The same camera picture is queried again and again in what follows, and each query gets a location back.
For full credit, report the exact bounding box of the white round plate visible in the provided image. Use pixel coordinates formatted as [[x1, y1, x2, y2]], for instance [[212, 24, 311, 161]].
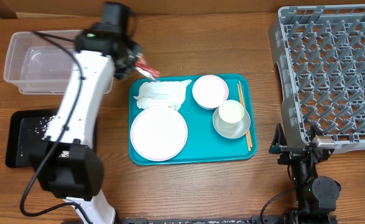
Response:
[[129, 106, 188, 162]]

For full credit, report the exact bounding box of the pale green cup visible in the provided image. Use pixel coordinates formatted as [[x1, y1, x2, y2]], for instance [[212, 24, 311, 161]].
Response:
[[218, 100, 244, 124]]

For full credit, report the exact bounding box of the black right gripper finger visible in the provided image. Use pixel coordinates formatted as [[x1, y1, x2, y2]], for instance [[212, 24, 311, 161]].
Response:
[[310, 124, 323, 146], [269, 123, 287, 154]]

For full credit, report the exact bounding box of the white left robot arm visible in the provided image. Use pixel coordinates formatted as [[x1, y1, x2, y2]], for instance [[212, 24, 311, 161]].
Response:
[[20, 2, 142, 223]]

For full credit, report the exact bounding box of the teal serving tray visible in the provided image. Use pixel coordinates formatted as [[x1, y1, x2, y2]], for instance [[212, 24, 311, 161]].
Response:
[[129, 73, 258, 166]]

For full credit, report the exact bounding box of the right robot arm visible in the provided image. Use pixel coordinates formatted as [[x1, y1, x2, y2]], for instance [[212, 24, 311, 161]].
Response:
[[260, 123, 341, 224]]

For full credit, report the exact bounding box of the red snack wrapper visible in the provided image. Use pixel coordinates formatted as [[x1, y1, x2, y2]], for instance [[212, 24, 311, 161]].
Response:
[[134, 53, 160, 81]]

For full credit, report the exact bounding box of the black plastic tray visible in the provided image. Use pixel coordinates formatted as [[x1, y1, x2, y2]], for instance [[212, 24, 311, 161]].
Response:
[[5, 108, 58, 168]]

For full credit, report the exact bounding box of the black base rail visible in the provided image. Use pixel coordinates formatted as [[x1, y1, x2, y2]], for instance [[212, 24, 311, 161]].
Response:
[[119, 215, 338, 224]]

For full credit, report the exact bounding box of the clear plastic bin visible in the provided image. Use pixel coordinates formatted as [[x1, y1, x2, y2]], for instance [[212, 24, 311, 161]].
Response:
[[3, 29, 116, 95]]

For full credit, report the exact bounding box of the grey green saucer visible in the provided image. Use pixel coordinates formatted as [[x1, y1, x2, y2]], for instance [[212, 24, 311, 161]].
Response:
[[213, 108, 251, 139]]

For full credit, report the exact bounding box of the pile of white rice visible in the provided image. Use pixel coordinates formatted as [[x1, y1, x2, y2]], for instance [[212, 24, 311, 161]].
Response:
[[20, 114, 71, 158]]

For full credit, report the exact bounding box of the grey dishwasher rack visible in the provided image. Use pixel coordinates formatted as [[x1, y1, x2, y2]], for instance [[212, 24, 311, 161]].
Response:
[[269, 4, 365, 153]]

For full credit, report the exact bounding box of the white napkin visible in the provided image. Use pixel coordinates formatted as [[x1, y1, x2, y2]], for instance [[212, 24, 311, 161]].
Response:
[[134, 80, 192, 111]]

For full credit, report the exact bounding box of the pink white bowl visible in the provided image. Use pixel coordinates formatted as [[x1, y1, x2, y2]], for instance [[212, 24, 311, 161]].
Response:
[[192, 75, 229, 110]]

